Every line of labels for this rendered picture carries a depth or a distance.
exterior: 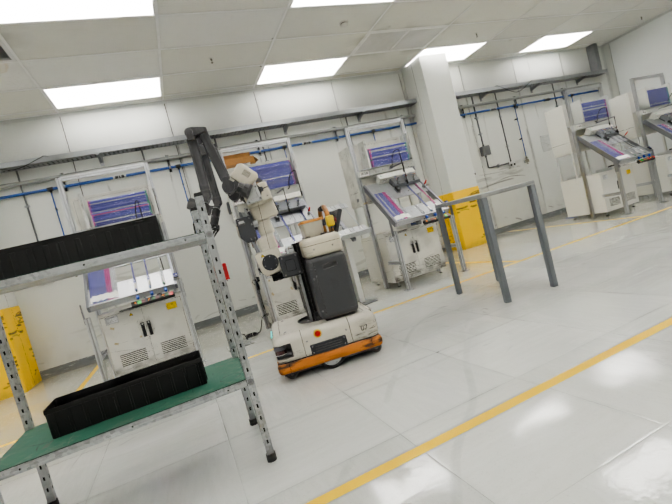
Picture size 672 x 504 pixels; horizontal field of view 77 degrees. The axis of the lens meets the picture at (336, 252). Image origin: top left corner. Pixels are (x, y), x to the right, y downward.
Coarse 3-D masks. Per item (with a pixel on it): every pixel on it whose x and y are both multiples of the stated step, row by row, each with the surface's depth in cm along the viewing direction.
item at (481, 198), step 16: (496, 192) 297; (528, 192) 308; (480, 208) 370; (448, 240) 361; (496, 240) 297; (544, 240) 307; (448, 256) 363; (496, 256) 297; (544, 256) 310; (496, 272) 373
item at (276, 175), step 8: (288, 160) 448; (256, 168) 432; (264, 168) 435; (272, 168) 438; (280, 168) 441; (288, 168) 445; (264, 176) 435; (272, 176) 438; (280, 176) 441; (288, 176) 444; (272, 184) 438; (280, 184) 441; (288, 184) 444
